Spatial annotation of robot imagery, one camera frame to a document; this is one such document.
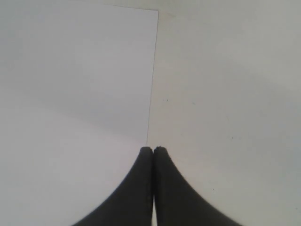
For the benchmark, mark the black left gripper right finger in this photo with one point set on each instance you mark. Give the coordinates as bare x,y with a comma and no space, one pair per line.
176,202

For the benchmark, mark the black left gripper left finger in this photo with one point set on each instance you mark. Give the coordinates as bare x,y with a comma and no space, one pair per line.
131,203

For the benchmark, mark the white paper sheet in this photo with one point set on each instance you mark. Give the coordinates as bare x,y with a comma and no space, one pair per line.
75,90

